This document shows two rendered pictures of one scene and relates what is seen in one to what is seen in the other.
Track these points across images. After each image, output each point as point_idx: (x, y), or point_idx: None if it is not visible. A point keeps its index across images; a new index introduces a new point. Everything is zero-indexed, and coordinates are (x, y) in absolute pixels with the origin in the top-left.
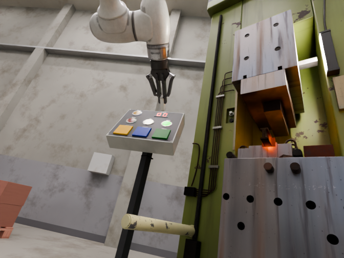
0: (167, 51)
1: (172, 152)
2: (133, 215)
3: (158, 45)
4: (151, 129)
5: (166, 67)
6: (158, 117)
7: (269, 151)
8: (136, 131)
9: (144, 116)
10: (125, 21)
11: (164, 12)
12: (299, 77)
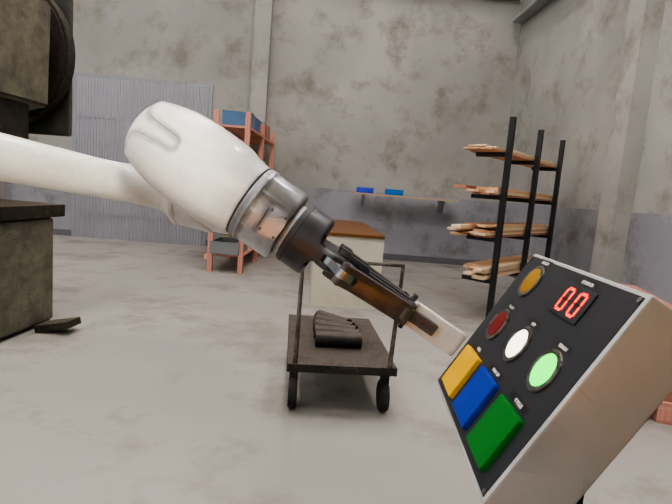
0: (254, 231)
1: None
2: None
3: (228, 232)
4: (498, 390)
5: (301, 262)
6: (555, 319)
7: None
8: (465, 391)
9: (532, 305)
10: (182, 212)
11: (149, 167)
12: None
